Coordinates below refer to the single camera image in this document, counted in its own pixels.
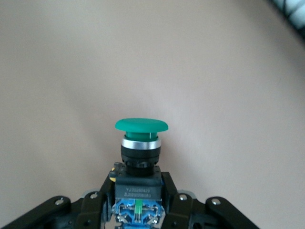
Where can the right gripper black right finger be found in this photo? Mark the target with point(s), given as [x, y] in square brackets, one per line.
[178, 210]

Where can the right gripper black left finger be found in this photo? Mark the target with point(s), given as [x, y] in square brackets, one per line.
[95, 210]

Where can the green mushroom push button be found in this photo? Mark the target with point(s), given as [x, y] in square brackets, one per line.
[141, 152]

